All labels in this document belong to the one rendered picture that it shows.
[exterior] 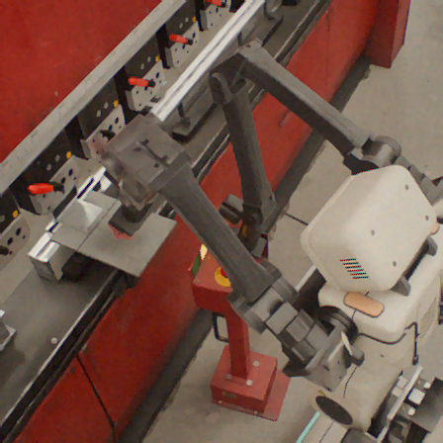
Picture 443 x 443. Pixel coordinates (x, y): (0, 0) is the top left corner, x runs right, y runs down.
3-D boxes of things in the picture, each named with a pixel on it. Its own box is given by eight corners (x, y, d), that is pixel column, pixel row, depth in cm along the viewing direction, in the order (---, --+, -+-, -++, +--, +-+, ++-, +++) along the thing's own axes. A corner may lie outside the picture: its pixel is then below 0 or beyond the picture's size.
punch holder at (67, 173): (45, 220, 155) (25, 171, 143) (18, 209, 158) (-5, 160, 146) (82, 177, 163) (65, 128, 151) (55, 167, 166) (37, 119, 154)
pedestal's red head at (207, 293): (248, 320, 184) (245, 284, 171) (195, 307, 189) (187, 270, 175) (269, 264, 196) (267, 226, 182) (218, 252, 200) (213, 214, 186)
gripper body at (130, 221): (108, 221, 152) (115, 208, 146) (132, 192, 158) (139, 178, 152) (131, 238, 153) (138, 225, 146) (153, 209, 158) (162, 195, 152)
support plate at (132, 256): (138, 278, 156) (137, 275, 155) (51, 240, 165) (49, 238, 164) (177, 223, 166) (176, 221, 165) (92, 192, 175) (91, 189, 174)
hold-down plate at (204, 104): (188, 142, 201) (186, 135, 199) (172, 137, 203) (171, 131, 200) (233, 84, 217) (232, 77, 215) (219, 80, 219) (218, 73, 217)
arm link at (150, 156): (128, 176, 91) (180, 127, 93) (91, 148, 102) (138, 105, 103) (267, 341, 119) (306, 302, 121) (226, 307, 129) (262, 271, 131)
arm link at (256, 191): (223, 76, 142) (249, 54, 148) (203, 75, 145) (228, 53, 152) (261, 231, 167) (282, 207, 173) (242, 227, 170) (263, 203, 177)
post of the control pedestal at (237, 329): (247, 379, 231) (238, 295, 190) (232, 375, 233) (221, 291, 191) (252, 366, 235) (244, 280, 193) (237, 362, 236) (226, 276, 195)
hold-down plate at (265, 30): (246, 67, 222) (246, 59, 220) (232, 63, 224) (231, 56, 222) (284, 20, 239) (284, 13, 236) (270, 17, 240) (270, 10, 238)
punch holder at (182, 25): (174, 72, 188) (166, 23, 175) (149, 65, 191) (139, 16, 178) (200, 43, 196) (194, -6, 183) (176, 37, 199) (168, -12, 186)
